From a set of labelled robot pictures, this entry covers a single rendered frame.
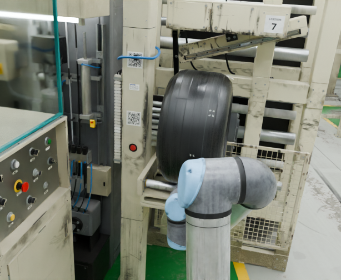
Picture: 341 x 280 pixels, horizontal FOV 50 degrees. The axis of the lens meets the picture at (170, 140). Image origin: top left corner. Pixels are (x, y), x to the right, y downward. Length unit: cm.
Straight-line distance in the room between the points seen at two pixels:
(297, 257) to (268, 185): 219
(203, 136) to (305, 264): 172
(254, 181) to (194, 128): 74
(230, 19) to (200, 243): 128
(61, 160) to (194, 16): 96
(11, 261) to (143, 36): 108
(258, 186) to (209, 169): 12
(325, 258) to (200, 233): 234
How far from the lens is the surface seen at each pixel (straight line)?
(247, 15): 192
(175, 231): 140
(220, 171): 86
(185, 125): 158
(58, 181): 186
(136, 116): 183
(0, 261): 152
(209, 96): 162
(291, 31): 206
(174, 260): 281
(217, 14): 192
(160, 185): 186
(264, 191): 91
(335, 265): 314
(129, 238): 219
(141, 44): 174
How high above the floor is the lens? 183
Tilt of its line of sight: 22 degrees down
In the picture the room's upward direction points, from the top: 4 degrees clockwise
